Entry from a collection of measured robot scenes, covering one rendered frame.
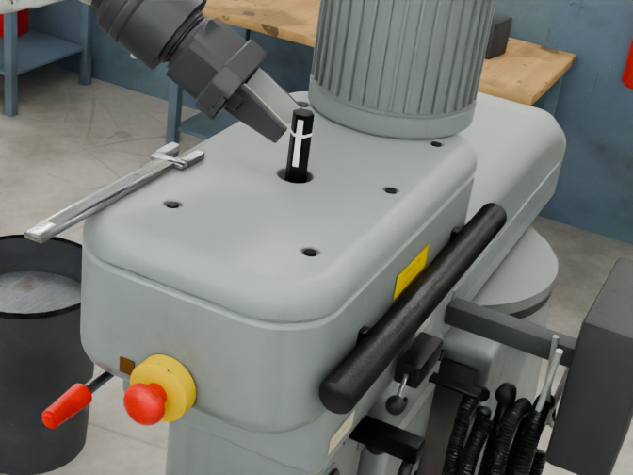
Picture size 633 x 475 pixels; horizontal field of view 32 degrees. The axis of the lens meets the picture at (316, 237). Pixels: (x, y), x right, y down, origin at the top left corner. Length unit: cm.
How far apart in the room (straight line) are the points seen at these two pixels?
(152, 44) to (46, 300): 248
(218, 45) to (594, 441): 66
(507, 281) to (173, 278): 83
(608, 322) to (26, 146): 471
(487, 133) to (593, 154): 386
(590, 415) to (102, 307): 62
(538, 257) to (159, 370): 92
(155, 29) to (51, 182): 436
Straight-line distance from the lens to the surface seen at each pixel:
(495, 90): 468
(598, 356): 131
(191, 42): 105
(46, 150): 574
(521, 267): 174
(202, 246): 96
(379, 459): 137
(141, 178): 106
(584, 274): 523
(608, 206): 560
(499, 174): 156
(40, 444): 354
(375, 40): 121
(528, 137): 171
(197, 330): 96
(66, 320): 327
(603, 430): 136
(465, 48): 124
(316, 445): 109
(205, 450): 122
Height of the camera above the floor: 235
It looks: 28 degrees down
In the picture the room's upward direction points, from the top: 8 degrees clockwise
